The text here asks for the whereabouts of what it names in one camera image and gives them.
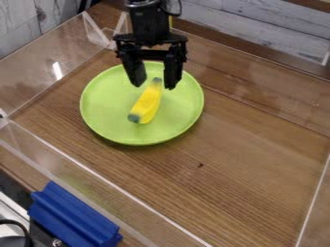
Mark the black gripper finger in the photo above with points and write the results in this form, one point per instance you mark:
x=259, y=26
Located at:
x=172, y=69
x=135, y=69

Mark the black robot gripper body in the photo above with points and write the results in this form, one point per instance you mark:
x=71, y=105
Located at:
x=151, y=41

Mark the yellow toy banana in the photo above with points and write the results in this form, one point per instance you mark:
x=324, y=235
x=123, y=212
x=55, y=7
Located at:
x=145, y=107

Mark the green round plate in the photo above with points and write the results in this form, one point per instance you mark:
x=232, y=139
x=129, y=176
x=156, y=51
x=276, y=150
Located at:
x=109, y=96

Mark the blue plastic clamp block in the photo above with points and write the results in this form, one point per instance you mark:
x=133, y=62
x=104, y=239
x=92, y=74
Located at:
x=71, y=220

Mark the clear acrylic enclosure wall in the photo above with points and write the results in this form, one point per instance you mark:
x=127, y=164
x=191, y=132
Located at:
x=240, y=182

